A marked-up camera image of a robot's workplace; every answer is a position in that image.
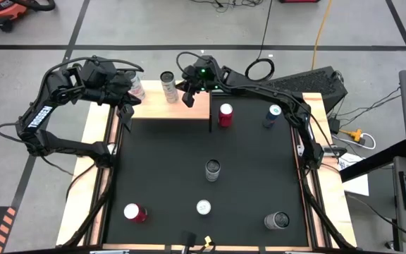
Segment yellow extension cable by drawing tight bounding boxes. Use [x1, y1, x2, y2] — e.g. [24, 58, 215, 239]
[310, 0, 333, 71]

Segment black coiled cable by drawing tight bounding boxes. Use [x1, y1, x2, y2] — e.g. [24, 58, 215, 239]
[243, 0, 276, 85]

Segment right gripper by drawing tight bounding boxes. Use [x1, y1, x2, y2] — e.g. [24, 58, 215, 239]
[175, 54, 225, 109]

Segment silver Celsius can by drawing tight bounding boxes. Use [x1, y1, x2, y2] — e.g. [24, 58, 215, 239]
[263, 210, 290, 231]

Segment black frame strut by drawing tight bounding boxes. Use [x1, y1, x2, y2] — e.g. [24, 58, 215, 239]
[53, 165, 116, 254]
[300, 176, 357, 252]

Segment Red Bull Sugarfree can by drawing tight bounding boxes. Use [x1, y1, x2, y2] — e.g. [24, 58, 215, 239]
[195, 199, 212, 217]

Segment blue Red Bull can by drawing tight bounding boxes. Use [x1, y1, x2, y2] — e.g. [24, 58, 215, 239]
[262, 104, 283, 129]

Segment black computer tower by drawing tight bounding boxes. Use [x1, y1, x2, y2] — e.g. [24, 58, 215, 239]
[251, 66, 349, 114]

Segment white paper sheet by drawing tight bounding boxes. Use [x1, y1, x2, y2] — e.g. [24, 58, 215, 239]
[336, 151, 370, 198]

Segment tall red Coca-Cola can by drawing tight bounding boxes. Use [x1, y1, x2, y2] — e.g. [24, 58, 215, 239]
[218, 102, 234, 128]

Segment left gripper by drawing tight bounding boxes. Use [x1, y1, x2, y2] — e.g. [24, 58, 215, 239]
[81, 58, 143, 133]

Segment black vacuum hose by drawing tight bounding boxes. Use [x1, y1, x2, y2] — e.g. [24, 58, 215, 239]
[11, 0, 56, 12]

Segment Celsius Tropical Vibe can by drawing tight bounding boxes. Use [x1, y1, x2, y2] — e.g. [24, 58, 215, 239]
[159, 70, 180, 104]

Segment orange power splitter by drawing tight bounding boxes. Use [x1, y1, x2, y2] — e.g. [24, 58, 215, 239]
[339, 128, 367, 146]

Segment wooden shelf black frame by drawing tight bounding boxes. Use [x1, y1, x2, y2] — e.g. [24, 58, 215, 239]
[113, 75, 214, 134]

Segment black beam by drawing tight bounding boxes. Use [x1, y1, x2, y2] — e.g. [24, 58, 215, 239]
[339, 139, 406, 183]

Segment white cable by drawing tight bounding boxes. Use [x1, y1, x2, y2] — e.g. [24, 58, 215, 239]
[333, 132, 377, 151]

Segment black power adapter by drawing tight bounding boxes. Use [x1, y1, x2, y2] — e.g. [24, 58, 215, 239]
[327, 117, 342, 135]

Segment Celsius Peach Vibe can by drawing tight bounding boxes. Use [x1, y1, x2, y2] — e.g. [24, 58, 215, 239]
[125, 69, 147, 102]

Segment black table mat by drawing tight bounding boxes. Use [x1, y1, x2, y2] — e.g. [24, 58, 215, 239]
[103, 93, 309, 248]

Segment short red soda can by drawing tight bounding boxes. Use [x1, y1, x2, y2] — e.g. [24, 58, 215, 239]
[123, 202, 149, 224]

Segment tangled black cables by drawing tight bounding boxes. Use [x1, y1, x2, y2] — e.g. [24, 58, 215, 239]
[188, 0, 264, 13]

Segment white Celsius can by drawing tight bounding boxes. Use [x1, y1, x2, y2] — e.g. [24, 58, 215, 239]
[204, 159, 221, 183]

